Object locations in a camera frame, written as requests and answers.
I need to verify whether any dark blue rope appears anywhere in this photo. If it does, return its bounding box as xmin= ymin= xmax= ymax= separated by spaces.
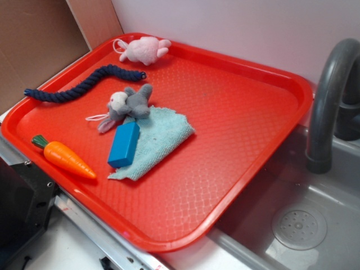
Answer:
xmin=24 ymin=64 xmax=147 ymax=104

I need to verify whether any pink plush bunny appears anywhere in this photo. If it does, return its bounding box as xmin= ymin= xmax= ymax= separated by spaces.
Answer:
xmin=112 ymin=37 xmax=172 ymax=66

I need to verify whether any orange plastic carrot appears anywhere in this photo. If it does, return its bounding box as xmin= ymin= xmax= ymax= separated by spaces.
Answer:
xmin=31 ymin=134 xmax=97 ymax=179

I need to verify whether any grey plastic faucet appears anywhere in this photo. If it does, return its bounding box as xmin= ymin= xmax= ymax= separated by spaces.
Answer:
xmin=305 ymin=38 xmax=359 ymax=174

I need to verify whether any light blue cloth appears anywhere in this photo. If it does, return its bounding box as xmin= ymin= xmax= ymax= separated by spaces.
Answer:
xmin=108 ymin=106 xmax=195 ymax=181

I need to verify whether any blue rectangular block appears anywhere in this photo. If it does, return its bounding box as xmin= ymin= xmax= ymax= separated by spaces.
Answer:
xmin=107 ymin=122 xmax=140 ymax=168

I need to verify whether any red plastic tray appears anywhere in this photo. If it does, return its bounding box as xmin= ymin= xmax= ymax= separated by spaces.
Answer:
xmin=1 ymin=42 xmax=313 ymax=253

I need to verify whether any grey plastic sink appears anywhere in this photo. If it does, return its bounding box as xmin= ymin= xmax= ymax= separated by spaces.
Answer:
xmin=206 ymin=123 xmax=360 ymax=270

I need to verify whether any brown cardboard panel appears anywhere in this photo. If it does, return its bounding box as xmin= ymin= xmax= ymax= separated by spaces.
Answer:
xmin=1 ymin=1 xmax=123 ymax=113

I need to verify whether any grey plush bunny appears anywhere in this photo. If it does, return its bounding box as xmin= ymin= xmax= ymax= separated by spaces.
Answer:
xmin=86 ymin=84 xmax=153 ymax=133

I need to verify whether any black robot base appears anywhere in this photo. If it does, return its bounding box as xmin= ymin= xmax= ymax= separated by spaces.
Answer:
xmin=1 ymin=160 xmax=57 ymax=269

